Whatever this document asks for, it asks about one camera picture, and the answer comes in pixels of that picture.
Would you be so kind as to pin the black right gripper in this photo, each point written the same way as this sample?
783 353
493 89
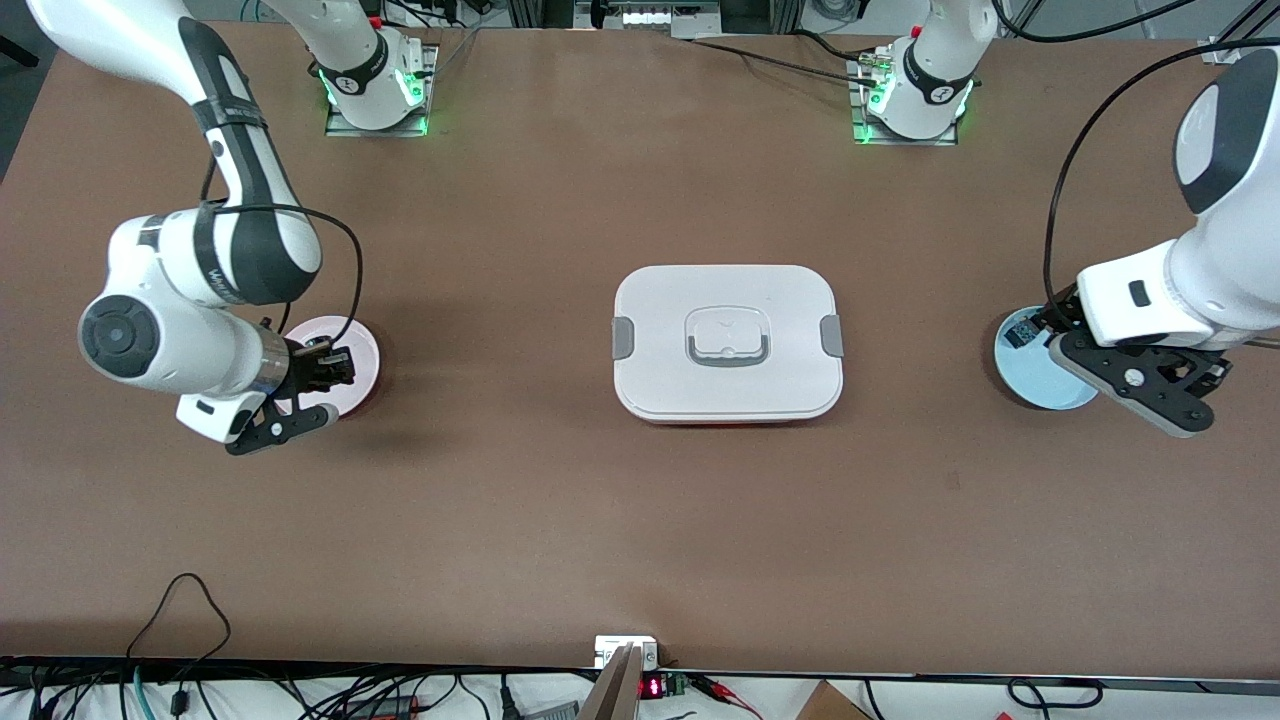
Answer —
304 367

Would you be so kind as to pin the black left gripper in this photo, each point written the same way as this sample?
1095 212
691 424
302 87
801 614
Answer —
1059 316

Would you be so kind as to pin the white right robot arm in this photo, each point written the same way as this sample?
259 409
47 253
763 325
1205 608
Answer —
180 260

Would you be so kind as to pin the pink round plate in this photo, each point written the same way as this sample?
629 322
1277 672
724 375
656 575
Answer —
365 345

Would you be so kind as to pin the light blue round plate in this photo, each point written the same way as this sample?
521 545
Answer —
1030 375

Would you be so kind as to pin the small dark object on blue plate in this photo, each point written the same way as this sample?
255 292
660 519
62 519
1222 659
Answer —
1022 332

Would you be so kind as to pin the white lidded lunch box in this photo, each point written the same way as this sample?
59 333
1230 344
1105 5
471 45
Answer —
660 380

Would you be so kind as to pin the small white box device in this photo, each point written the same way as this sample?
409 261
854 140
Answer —
610 650

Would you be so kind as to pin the beige wedge board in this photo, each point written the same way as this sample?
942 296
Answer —
615 695

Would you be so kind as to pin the red LED display module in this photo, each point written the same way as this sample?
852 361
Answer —
652 687

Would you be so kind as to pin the brown cardboard piece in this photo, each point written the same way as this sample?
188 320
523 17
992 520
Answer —
830 705

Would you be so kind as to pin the silver table corner bracket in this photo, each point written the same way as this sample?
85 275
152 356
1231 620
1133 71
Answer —
1220 50

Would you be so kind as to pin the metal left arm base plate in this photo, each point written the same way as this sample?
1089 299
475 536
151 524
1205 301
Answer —
905 141

